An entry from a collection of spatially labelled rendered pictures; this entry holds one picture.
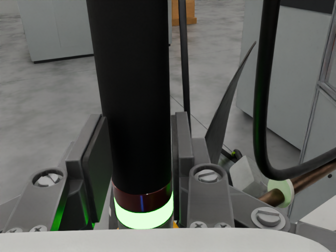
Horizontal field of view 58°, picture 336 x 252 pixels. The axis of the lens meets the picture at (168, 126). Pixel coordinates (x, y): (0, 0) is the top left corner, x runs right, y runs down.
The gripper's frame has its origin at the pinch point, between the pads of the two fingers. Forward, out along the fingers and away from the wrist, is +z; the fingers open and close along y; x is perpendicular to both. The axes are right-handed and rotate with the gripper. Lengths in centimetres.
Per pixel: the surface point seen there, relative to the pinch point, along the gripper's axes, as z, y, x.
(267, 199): 9.7, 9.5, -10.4
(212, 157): 30.2, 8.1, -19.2
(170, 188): 2.7, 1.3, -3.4
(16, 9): 1102, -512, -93
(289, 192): 10.0, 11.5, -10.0
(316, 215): 28.7, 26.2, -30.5
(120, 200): 2.1, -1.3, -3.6
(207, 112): 301, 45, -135
